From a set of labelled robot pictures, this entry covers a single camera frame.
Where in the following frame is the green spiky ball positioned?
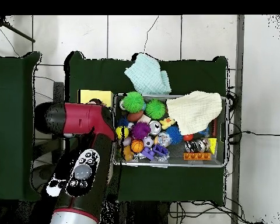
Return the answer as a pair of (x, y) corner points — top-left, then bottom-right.
(145, 99), (166, 120)
(122, 90), (145, 113)

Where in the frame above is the mint green knitted cloth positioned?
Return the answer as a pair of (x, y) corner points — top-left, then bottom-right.
(125, 52), (173, 96)

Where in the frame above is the cream knitted cloth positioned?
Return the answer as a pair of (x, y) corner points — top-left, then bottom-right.
(165, 90), (223, 136)

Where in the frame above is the wooden box with three holes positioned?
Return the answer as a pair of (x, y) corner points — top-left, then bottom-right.
(78, 89), (114, 107)

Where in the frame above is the purple spiky ball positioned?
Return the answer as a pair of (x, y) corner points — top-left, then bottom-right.
(131, 121), (151, 141)

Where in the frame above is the brown toy football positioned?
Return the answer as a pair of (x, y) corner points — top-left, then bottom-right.
(127, 111), (145, 123)

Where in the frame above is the yellow smiley face ball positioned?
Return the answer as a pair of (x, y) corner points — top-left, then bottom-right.
(115, 125), (130, 141)

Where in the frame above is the orange toy basketball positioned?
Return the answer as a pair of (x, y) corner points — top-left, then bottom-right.
(130, 139), (145, 154)

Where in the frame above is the yellow duck plush toy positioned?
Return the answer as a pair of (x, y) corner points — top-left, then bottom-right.
(159, 116), (176, 130)

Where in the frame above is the blue spiky ball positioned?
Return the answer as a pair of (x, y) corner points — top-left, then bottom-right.
(166, 124), (184, 145)

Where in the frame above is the orange plastic tray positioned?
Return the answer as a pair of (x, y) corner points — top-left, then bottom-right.
(183, 152), (212, 162)

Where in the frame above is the yellow cheese wedge toy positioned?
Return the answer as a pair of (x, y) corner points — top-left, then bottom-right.
(206, 137), (218, 155)

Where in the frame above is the green cloth side table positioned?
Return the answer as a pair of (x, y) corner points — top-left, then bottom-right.
(0, 52), (43, 202)

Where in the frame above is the shallow wire mesh bin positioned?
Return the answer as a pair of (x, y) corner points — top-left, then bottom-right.
(113, 93), (227, 167)

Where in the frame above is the black cable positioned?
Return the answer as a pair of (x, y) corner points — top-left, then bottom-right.
(228, 129), (280, 139)

